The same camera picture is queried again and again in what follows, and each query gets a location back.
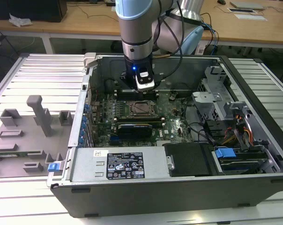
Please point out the silver green CPU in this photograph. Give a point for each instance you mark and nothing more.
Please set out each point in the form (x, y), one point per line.
(141, 108)

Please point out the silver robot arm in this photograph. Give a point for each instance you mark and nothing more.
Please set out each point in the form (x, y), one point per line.
(136, 30)

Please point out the CPU socket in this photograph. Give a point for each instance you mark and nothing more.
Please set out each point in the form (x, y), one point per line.
(131, 113)

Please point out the blue card retention clip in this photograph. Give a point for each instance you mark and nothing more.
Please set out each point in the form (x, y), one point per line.
(83, 126)
(85, 120)
(82, 134)
(80, 140)
(86, 107)

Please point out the black graphics card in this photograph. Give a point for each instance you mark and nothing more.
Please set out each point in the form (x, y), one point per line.
(134, 131)

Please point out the green motherboard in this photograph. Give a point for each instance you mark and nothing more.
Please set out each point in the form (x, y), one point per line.
(172, 117)

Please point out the wooden desk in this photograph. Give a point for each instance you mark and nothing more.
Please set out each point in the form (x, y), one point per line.
(85, 21)
(249, 30)

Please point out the black power adapter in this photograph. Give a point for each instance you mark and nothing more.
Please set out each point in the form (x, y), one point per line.
(110, 3)

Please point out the perforated metal drive cage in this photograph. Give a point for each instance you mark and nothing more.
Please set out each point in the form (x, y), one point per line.
(207, 98)

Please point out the white barcode sticker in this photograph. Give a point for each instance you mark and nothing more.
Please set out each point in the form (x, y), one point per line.
(100, 153)

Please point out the black rating label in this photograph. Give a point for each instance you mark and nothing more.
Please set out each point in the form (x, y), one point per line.
(125, 166)

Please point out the silver power supply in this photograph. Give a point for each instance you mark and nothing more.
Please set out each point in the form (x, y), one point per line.
(90, 164)

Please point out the black plastic shroud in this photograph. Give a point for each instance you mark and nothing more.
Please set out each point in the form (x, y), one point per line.
(188, 159)

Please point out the black computer mouse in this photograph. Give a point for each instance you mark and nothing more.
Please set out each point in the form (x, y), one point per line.
(221, 1)

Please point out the black computer box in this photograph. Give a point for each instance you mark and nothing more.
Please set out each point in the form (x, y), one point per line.
(26, 9)

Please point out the white crumpled paper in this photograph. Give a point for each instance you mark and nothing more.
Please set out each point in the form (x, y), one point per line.
(19, 20)

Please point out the blue plastic case latch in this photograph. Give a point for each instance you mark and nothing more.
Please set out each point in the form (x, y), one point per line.
(53, 167)

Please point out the grey parts rack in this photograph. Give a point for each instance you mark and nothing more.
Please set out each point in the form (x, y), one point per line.
(26, 140)

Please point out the white sheet black strip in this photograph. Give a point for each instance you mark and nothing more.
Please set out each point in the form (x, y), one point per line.
(242, 10)

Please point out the hard disk in blue carrier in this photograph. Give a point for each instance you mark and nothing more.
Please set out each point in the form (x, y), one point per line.
(225, 154)

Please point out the plain white sheet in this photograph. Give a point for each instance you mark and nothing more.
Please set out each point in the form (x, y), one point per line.
(250, 17)

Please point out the black silver PC case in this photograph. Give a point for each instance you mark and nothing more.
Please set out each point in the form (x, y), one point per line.
(155, 199)

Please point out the grey laptop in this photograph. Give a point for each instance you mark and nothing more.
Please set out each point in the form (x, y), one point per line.
(247, 5)

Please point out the green RAM stick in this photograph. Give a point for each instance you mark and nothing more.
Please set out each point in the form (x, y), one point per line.
(12, 155)

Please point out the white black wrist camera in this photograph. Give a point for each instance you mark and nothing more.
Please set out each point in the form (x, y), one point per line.
(145, 79)

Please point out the grey drive bay frame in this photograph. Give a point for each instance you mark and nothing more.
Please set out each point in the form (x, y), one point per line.
(235, 106)

